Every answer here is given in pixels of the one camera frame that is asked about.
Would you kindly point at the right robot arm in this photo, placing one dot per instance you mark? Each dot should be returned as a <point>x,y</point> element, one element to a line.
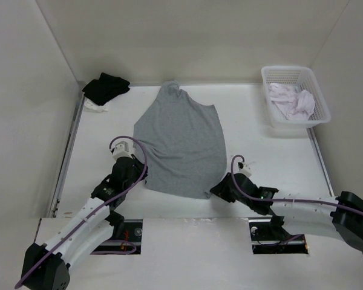
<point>339,217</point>

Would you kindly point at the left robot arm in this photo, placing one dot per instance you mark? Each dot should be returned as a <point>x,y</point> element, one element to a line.
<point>48,266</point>

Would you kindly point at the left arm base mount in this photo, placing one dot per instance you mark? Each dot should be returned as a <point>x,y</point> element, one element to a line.
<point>126,238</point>

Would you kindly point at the white plastic laundry basket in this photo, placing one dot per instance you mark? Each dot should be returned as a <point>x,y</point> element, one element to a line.
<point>301,78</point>

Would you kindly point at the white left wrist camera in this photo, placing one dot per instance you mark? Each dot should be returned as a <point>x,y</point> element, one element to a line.
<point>120,150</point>

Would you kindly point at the folded black tank top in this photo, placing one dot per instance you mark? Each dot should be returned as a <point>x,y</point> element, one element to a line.
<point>100,91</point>

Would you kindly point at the metal table rail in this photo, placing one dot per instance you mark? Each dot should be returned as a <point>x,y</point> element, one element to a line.
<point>58,188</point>
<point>320,160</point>

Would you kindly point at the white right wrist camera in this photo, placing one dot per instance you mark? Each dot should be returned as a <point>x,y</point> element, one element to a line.
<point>244,169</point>

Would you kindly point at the right metal table rail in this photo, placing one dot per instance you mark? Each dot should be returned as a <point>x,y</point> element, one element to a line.
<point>320,160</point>

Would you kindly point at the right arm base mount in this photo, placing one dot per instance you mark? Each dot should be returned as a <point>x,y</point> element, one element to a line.
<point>269,237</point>

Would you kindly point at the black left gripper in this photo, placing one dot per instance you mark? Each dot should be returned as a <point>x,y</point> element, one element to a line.
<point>140,167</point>

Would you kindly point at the grey tank top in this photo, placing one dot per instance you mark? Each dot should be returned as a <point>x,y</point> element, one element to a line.
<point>184,144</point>

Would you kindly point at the pink tank top in basket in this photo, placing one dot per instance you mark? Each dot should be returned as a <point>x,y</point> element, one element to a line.
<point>295,106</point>

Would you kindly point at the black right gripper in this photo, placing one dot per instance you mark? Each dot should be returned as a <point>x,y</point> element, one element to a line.
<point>221,189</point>

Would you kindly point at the left metal table rail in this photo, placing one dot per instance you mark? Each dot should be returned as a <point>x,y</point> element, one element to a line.
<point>58,188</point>

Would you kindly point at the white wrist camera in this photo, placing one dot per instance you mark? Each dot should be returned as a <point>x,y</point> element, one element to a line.
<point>120,150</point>
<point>244,169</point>

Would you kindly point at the folded white tank top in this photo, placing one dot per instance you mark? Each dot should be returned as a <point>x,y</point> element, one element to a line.
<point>90,106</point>

